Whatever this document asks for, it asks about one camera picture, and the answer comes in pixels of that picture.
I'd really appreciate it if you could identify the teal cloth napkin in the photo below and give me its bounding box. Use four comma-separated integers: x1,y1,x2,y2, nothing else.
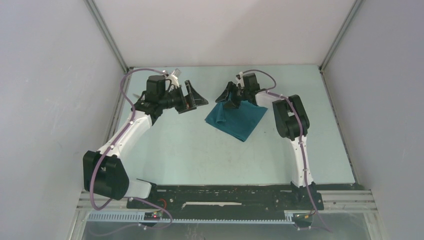
205,100,268,142

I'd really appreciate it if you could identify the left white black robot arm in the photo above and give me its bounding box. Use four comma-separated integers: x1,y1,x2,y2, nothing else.
82,75,209,208

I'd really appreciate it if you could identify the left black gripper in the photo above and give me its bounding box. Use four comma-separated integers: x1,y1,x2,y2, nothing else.
158,80,207,115

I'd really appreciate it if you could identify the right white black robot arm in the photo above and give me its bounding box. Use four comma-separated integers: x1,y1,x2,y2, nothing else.
205,69,313,188

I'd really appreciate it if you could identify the grey slotted cable duct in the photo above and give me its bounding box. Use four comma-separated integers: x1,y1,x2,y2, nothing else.
86,211,295,225

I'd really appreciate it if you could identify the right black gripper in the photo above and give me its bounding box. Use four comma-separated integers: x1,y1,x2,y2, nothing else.
215,81,250,110

